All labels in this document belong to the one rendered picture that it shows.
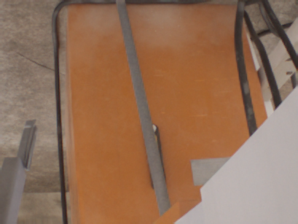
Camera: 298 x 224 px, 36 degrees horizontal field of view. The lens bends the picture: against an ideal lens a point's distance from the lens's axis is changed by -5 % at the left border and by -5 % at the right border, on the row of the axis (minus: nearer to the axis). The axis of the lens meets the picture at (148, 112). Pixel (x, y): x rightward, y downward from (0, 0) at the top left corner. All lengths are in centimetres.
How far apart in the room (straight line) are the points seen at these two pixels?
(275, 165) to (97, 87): 82
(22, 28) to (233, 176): 101
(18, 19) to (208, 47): 51
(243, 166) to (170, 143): 70
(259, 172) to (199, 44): 89
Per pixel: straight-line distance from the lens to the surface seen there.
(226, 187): 43
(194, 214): 59
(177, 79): 116
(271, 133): 35
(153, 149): 89
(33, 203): 280
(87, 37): 119
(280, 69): 121
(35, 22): 132
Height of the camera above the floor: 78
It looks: 24 degrees down
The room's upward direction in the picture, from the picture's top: 172 degrees clockwise
